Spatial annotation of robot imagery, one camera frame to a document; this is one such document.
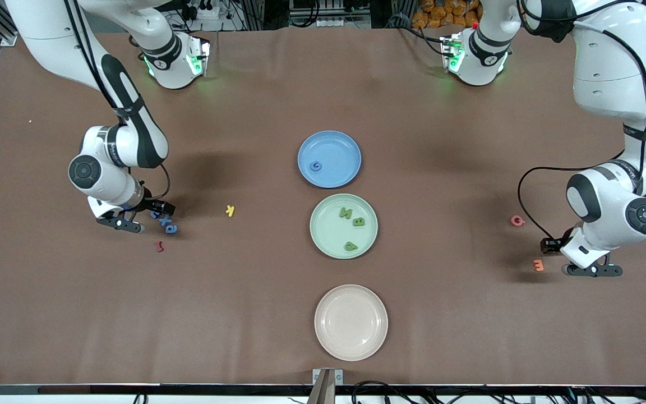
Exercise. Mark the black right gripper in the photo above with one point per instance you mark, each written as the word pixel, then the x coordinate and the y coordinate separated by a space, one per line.
pixel 157 206

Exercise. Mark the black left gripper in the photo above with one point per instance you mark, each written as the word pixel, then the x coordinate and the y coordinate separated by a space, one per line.
pixel 553 245

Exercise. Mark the blue foam letter G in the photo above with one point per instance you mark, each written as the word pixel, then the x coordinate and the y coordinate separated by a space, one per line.
pixel 313 166

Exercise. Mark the green foam letter N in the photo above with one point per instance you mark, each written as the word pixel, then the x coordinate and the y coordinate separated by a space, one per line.
pixel 345 212

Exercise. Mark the green foam letter P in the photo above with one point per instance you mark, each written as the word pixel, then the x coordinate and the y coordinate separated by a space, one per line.
pixel 349 247

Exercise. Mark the green foam letter B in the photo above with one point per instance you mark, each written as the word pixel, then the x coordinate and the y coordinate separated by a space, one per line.
pixel 359 222

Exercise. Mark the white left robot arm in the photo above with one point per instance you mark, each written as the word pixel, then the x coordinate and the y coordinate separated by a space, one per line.
pixel 614 207

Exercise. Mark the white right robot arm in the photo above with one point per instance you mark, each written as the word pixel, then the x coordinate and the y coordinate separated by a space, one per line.
pixel 143 140

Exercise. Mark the blue foam letter X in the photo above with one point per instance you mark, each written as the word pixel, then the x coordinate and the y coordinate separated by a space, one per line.
pixel 166 221

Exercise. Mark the orange foam letter E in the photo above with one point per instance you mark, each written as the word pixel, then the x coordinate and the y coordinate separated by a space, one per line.
pixel 539 265

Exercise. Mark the blue foam letter Q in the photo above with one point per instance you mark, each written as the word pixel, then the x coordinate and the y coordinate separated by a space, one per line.
pixel 172 230

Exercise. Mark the pink foam letter G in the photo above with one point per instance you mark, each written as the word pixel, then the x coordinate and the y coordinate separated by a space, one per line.
pixel 513 221

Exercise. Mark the yellow foam letter K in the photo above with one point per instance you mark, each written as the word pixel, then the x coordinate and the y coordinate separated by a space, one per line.
pixel 230 211

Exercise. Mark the brown table cover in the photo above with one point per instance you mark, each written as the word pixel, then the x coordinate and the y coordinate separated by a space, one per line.
pixel 244 308

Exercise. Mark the green plate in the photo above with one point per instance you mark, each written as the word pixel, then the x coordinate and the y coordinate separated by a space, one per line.
pixel 328 230

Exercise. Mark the blue plate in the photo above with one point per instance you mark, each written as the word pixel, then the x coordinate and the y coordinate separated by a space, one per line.
pixel 337 148

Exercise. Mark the white power strip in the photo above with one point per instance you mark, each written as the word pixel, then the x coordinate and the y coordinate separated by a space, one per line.
pixel 208 12
pixel 327 22

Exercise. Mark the beige pink plate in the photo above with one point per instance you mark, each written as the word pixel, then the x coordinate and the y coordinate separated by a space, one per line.
pixel 351 322

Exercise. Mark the bag of oranges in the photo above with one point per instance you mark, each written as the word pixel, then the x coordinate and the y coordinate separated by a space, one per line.
pixel 441 11

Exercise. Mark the black table edge rail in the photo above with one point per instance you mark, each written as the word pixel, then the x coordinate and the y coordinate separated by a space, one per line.
pixel 132 389

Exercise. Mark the silver camera mount bracket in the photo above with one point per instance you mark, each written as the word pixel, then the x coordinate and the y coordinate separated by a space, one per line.
pixel 327 379

